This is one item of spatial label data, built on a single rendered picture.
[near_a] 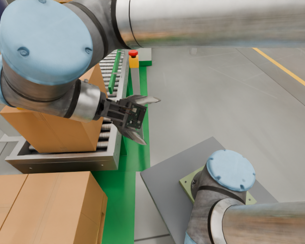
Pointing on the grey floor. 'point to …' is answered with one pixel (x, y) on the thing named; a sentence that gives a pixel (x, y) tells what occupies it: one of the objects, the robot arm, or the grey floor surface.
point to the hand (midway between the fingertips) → (152, 121)
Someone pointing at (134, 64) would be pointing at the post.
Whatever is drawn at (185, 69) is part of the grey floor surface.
